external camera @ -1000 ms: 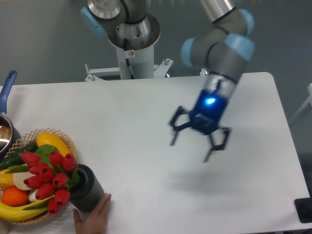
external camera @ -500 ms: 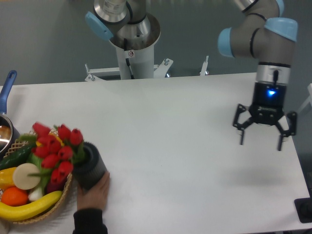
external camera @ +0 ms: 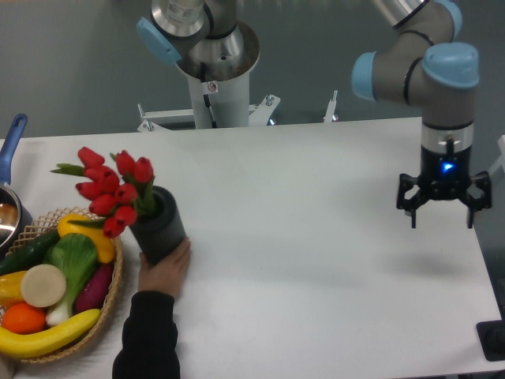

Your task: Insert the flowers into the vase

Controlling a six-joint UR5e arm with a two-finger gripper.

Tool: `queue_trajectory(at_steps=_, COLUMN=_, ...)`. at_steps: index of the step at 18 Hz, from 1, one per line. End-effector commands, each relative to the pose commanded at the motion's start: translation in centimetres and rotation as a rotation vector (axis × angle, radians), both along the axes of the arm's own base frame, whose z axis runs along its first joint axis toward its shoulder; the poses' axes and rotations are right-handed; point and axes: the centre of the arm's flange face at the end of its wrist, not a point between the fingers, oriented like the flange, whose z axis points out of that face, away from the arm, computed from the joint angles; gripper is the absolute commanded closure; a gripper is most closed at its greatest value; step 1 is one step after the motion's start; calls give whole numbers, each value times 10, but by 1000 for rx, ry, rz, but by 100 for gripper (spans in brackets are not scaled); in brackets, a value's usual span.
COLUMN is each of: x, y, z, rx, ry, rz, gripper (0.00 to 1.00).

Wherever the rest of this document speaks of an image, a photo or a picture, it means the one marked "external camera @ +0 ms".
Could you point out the blue handled pot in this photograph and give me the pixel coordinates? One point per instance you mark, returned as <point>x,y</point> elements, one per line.
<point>14,216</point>

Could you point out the orange fruit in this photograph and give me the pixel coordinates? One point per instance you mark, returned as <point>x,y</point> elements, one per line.
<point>23,319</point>

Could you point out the yellow banana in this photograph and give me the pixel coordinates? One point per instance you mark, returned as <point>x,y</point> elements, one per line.
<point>42,343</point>

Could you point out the red tulip bouquet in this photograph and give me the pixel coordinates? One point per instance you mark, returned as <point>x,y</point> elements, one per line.
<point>119,196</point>

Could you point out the purple sweet potato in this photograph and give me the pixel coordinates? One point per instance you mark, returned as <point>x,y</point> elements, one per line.
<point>93,295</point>

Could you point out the green cucumber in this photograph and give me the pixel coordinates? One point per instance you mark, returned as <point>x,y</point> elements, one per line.
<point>30,254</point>

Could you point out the black sleeved forearm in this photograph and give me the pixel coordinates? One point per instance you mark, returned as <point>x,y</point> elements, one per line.
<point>149,339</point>

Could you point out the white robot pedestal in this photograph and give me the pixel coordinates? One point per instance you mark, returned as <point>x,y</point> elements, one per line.
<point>213,49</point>

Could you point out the woven wicker basket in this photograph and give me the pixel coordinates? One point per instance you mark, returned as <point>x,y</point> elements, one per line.
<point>48,223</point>

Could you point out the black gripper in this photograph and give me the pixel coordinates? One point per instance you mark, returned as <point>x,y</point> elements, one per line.
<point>445,178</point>

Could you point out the dark grey ribbed vase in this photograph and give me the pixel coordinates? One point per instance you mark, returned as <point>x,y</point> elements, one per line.
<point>159,235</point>

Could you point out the yellow squash upper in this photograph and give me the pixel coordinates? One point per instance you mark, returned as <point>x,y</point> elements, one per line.
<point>74,223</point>

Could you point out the white metal base frame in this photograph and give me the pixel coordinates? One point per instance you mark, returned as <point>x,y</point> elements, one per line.
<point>259,115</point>

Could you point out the black device at edge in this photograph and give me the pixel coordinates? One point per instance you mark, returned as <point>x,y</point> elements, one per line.
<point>491,336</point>

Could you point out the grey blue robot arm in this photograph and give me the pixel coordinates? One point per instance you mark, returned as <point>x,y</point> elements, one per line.
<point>428,69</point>

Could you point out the white chair leg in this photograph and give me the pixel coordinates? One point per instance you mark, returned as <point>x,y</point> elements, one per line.
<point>496,170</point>

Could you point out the beige round disc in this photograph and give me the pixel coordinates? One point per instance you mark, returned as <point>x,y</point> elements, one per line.
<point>43,286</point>

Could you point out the person's hand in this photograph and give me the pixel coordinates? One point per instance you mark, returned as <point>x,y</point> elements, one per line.
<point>168,275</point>

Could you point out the yellow pepper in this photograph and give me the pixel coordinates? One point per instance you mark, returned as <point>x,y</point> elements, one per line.
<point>10,289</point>

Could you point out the green bok choy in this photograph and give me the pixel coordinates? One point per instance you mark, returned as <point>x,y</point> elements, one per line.
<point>75,255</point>

